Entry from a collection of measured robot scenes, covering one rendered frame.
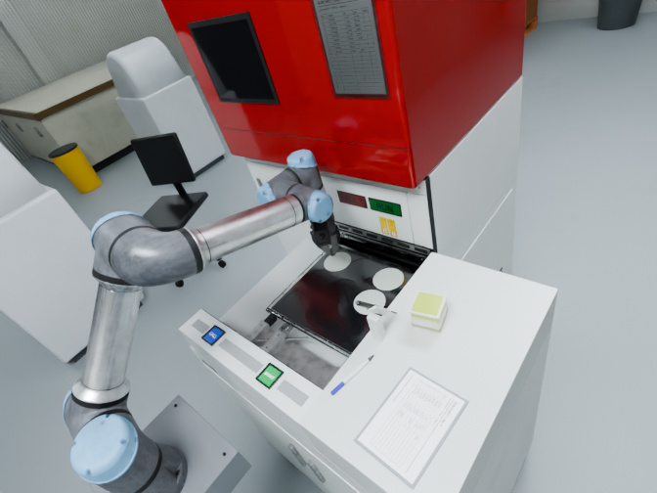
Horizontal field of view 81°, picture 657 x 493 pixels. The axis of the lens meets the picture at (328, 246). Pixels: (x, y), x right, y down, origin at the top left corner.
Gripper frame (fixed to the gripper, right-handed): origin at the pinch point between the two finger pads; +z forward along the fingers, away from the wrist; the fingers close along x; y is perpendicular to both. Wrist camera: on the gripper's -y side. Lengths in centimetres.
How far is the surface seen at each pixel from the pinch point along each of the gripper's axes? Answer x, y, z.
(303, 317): 12.7, -15.6, 9.3
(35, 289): 191, 79, 38
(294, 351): 16.1, -26.1, 11.3
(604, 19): -345, 417, 88
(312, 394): 8.8, -45.7, 3.3
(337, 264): 0.1, 4.9, 9.3
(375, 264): -12.8, 0.7, 9.5
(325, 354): 8.4, -24.9, 17.3
